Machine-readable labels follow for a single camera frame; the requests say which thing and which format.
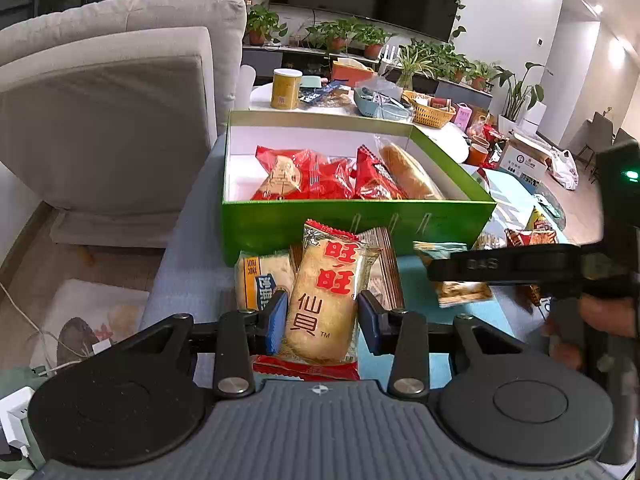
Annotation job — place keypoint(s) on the pale green snack packet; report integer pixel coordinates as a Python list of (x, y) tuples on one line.
[(460, 294)]

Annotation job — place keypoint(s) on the white air purifier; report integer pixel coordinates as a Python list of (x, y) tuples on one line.
[(531, 114)]

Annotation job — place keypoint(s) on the large leaf plant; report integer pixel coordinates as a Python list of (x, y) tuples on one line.
[(520, 90)]

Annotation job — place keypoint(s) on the yellow woven basket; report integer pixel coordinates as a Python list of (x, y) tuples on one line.
[(430, 112)]

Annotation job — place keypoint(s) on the pink box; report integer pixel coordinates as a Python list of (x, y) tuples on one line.
[(462, 116)]

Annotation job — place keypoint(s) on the white plastic bag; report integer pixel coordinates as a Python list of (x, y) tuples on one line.
[(565, 170)]

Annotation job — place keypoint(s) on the brown blue cardboard box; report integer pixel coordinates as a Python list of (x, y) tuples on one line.
[(525, 157)]

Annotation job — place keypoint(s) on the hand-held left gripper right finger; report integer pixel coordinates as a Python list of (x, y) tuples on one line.
[(369, 320)]

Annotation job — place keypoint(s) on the spider plant in vase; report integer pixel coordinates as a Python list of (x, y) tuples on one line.
[(415, 62)]

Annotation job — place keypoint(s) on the dining chair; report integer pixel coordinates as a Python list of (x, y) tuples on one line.
[(602, 132)]

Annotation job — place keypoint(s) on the hanging vine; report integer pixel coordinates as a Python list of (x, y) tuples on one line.
[(460, 5)]

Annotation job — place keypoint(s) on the white power adapter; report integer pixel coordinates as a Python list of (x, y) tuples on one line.
[(12, 415)]

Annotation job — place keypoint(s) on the brown striped wafer packet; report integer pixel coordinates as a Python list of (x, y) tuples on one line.
[(385, 270)]

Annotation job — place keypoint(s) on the orange tissue box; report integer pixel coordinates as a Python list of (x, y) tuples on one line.
[(350, 72)]

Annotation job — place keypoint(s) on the red yellow striped packet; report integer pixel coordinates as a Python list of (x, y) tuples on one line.
[(542, 225)]

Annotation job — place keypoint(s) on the potted green plant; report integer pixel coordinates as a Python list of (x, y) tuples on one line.
[(372, 40), (452, 62), (480, 75), (260, 25), (340, 35)]

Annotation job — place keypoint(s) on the mint green case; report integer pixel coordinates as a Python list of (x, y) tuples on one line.
[(311, 85)]

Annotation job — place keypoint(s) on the person's right hand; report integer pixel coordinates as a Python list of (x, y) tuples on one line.
[(610, 315)]

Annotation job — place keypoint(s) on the yellow blue snack packet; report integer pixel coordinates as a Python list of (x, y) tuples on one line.
[(260, 275)]

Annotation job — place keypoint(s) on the beige rice cracker packet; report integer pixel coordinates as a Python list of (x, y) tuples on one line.
[(320, 290)]

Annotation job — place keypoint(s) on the red cartoon snack packet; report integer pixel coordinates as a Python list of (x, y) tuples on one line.
[(375, 175)]

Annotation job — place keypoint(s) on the blue plastic basket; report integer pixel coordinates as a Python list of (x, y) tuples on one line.
[(382, 105)]

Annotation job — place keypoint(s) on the yellow can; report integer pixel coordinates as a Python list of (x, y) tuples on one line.
[(286, 90)]

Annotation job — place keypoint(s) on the white round table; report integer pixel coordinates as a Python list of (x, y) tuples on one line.
[(445, 136)]

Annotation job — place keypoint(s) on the long bread roll packet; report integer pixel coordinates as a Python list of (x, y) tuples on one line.
[(410, 175)]

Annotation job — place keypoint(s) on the white rounded chair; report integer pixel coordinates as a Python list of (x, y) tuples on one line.
[(247, 85)]

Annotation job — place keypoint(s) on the plain red snack packet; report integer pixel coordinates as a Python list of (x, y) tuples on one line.
[(305, 367)]

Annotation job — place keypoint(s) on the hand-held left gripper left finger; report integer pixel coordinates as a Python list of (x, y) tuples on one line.
[(277, 320)]

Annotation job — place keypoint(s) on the red round-picture snack packet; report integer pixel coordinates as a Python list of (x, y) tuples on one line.
[(285, 175)]

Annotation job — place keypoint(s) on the green cardboard box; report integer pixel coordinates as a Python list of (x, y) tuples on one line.
[(350, 230)]

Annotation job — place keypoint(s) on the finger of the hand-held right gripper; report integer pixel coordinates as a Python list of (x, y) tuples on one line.
[(480, 264)]

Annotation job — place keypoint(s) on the beige sofa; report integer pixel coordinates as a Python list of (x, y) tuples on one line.
[(100, 110)]

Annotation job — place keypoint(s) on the small red snack packet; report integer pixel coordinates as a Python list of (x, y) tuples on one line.
[(335, 180)]

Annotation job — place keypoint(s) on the red dark-print snack packet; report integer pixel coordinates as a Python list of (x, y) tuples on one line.
[(520, 237)]

